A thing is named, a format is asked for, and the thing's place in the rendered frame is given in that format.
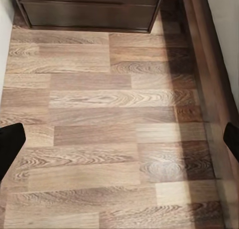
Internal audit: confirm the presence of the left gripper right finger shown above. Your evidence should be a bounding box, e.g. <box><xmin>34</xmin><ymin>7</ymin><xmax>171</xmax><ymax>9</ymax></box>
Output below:
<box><xmin>223</xmin><ymin>122</ymin><xmax>239</xmax><ymax>162</ymax></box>

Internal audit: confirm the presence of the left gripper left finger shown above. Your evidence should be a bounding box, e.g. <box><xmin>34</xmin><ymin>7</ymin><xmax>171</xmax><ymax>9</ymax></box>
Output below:
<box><xmin>0</xmin><ymin>122</ymin><xmax>26</xmax><ymax>182</ymax></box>

